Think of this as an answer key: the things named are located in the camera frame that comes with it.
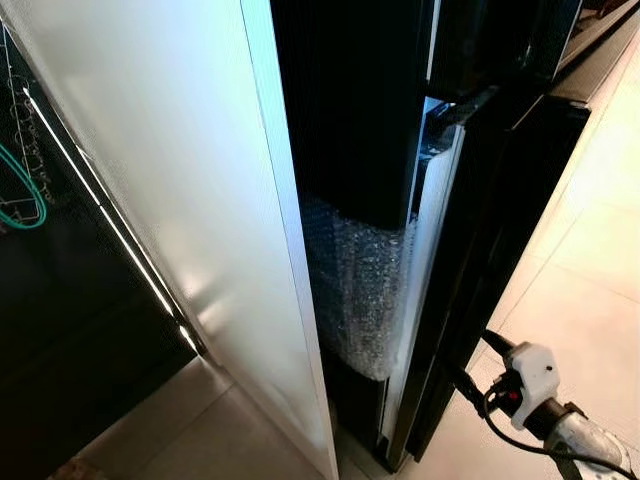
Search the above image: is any black fridge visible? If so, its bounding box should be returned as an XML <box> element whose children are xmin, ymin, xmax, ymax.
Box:
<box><xmin>268</xmin><ymin>0</ymin><xmax>593</xmax><ymax>473</ymax></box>

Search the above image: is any black fridge freezer door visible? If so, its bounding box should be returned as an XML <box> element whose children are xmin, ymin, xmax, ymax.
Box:
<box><xmin>424</xmin><ymin>0</ymin><xmax>587</xmax><ymax>103</ymax></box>

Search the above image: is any clear bubble wrap sheet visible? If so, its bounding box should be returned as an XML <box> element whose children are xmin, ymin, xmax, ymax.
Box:
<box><xmin>299</xmin><ymin>194</ymin><xmax>417</xmax><ymax>382</ymax></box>

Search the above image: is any dark wooden counter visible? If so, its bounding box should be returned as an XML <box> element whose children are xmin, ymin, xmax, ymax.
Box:
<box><xmin>548</xmin><ymin>0</ymin><xmax>640</xmax><ymax>103</ymax></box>

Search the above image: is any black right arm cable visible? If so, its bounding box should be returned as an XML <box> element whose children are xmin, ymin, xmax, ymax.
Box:
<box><xmin>480</xmin><ymin>384</ymin><xmax>637</xmax><ymax>480</ymax></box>

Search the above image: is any teal wire hanger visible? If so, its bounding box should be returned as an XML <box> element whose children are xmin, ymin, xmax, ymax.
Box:
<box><xmin>0</xmin><ymin>142</ymin><xmax>49</xmax><ymax>231</ymax></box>

